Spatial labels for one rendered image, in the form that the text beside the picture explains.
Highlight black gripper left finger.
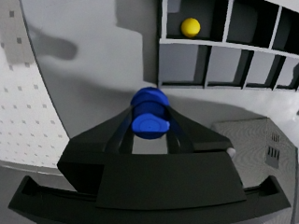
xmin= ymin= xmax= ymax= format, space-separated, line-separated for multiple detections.
xmin=64 ymin=105 xmax=134 ymax=154

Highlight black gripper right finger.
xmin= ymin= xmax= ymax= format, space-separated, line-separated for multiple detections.
xmin=165 ymin=105 xmax=235 ymax=159

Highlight blue round cap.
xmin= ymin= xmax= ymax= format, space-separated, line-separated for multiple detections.
xmin=130 ymin=87 xmax=169 ymax=140

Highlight yellow ball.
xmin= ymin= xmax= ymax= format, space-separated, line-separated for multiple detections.
xmin=181 ymin=18 xmax=200 ymax=37

